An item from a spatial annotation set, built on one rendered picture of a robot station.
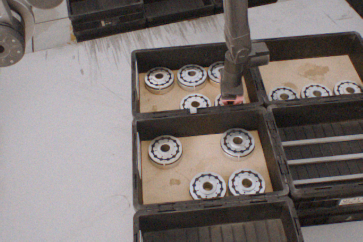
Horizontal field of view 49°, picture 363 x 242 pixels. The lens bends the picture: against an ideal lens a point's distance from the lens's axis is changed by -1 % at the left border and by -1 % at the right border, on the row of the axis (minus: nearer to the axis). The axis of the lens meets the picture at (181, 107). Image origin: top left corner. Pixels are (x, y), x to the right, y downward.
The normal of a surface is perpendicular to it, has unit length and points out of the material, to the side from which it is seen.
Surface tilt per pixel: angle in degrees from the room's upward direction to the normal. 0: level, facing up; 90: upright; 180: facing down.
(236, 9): 97
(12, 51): 90
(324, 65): 0
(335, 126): 0
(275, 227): 0
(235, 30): 86
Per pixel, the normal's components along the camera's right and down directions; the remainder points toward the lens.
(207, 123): 0.09, 0.76
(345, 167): -0.04, -0.65
